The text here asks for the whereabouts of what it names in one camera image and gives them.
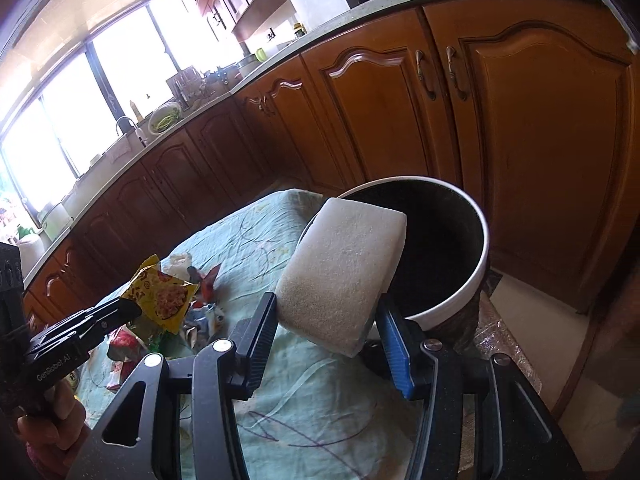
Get red snack wrapper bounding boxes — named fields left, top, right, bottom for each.
left=186, top=263, right=221, bottom=309

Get yellow snack wrapper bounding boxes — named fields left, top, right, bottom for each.
left=120, top=255, right=198, bottom=334

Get white foam block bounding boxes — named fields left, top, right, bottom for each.
left=276, top=198, right=407, bottom=358

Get blue white paper carton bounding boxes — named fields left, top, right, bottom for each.
left=180, top=304, right=226, bottom=353

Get white-rimmed black trash bin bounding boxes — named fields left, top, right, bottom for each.
left=298, top=174, right=490, bottom=332

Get person's left hand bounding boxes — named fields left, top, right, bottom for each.
left=17, top=379, right=91, bottom=479

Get red black snack bag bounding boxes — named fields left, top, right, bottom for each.
left=106, top=326, right=148, bottom=392

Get white rice cooker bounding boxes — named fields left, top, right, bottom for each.
left=17, top=233, right=46, bottom=278

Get light green floral tablecloth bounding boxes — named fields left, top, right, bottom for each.
left=74, top=187, right=482, bottom=480

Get white crumpled tissue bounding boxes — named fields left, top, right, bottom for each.
left=162, top=252, right=192, bottom=281

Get chrome sink faucet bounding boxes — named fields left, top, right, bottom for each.
left=116, top=116, right=146, bottom=148

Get bowl of green vegetables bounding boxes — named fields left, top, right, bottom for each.
left=149, top=102, right=182, bottom=134

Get brown wooden lower cabinets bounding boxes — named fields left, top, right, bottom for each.
left=24, top=0, right=639, bottom=324

